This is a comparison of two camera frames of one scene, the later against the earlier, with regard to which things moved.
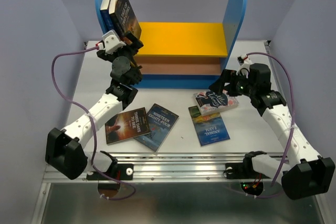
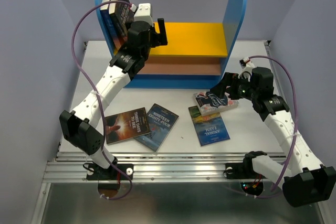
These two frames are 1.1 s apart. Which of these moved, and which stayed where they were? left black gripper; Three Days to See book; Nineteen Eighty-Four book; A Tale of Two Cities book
Moved: left black gripper
Stayed: Nineteen Eighty-Four book; A Tale of Two Cities book; Three Days to See book
